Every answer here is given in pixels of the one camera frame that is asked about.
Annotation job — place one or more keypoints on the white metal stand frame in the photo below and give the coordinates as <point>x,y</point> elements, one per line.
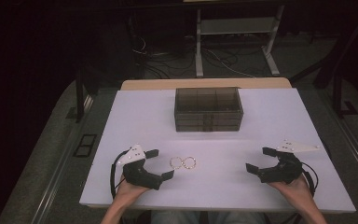
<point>236,26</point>

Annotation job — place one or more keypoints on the wooden table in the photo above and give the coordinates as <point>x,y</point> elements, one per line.
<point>199,84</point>

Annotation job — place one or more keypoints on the smoky clear drawer organizer box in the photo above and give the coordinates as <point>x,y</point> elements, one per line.
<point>207,99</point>

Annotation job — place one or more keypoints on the person's jeans legs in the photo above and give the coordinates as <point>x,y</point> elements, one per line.
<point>180,217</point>

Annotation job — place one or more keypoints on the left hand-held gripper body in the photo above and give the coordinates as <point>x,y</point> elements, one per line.
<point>138,174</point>

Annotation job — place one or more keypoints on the person's left hand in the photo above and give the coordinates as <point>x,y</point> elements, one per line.
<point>129,191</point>

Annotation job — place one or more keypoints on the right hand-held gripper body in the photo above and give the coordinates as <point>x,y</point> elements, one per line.
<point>284,171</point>

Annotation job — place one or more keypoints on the metal floor rail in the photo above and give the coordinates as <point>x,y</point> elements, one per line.
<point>59,174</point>
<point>354,146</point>

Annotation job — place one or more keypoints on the black stand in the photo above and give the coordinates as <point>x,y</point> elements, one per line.
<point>80,93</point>
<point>337,90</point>

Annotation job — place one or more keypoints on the person's right hand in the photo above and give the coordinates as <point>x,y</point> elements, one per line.
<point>296,191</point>

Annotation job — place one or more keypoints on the black floor outlet cover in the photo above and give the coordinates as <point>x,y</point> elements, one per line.
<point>85,145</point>

